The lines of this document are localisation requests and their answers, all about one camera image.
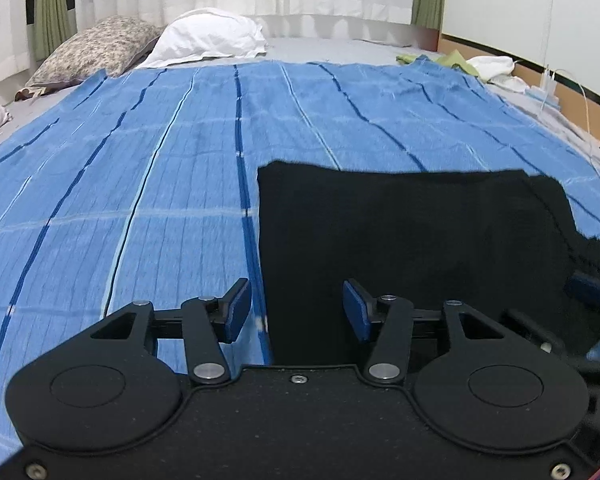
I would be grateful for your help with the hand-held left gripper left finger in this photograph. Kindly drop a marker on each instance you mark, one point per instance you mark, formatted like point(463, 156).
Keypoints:
point(237, 310)

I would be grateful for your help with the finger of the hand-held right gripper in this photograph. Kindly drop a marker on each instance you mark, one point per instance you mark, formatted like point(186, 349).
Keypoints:
point(592, 292)
point(530, 330)

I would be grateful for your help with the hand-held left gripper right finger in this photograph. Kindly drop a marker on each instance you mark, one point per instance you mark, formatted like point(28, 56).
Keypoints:
point(357, 310)

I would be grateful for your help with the black pants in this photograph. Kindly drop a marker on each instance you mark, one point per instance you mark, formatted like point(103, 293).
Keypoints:
point(405, 235)

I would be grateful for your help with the blue striped blanket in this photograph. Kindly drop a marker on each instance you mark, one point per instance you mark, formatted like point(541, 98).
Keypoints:
point(130, 185)

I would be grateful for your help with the blue and white box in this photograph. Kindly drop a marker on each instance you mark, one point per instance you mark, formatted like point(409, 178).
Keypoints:
point(542, 101)

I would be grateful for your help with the wooden headboard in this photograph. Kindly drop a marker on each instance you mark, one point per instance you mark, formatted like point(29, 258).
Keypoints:
point(572, 85)

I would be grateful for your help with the white charger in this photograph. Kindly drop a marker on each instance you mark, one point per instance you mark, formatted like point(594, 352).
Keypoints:
point(550, 85)

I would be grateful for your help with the white towel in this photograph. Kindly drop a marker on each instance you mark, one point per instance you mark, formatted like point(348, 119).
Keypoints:
point(495, 67)

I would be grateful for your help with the green cloth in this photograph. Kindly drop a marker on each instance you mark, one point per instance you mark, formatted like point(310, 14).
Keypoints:
point(455, 61)

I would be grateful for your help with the white pillow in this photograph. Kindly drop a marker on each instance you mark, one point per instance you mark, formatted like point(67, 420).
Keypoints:
point(205, 35)

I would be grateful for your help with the floral pillow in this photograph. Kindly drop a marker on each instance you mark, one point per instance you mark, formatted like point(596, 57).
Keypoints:
point(95, 47)

